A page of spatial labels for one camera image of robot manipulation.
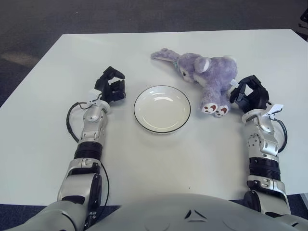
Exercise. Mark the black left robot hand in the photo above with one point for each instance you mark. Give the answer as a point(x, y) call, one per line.
point(106, 86)

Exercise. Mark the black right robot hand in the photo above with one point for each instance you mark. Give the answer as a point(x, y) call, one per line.
point(257, 96)

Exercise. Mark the purple plush bunny doll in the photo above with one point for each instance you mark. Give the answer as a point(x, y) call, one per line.
point(216, 72)

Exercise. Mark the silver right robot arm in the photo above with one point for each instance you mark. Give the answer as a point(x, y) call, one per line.
point(264, 144)

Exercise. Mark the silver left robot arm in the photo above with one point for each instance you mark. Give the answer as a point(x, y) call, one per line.
point(92, 120)

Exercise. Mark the white plate with black rim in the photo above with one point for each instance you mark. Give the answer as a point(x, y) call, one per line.
point(161, 110)

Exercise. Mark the grey robot torso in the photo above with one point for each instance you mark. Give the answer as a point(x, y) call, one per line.
point(168, 211)

